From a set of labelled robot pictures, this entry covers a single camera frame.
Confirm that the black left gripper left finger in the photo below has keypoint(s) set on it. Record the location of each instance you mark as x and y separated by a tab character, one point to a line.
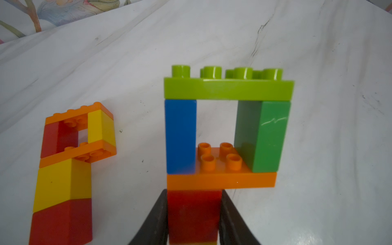
154	230

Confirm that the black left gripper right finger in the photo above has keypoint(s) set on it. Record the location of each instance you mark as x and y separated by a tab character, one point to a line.
232	228

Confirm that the orange lego plate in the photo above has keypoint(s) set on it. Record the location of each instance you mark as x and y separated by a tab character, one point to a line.
77	112
220	168

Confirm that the small orange lego brick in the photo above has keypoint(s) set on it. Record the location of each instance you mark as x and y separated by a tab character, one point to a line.
90	152

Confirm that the small yellow lego brick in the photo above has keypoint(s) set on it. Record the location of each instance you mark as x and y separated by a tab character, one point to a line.
101	127

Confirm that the small red lego brick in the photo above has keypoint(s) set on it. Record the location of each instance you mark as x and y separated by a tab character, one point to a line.
56	137

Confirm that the red square lego brick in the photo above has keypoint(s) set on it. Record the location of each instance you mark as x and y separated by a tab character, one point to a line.
67	223

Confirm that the dark green lego brick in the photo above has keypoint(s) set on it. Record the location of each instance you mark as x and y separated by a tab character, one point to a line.
260	133

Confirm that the blue lego brick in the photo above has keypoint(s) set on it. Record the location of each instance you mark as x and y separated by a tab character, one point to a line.
180	132

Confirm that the lime green lego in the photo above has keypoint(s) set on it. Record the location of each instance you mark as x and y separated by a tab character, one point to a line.
238	84

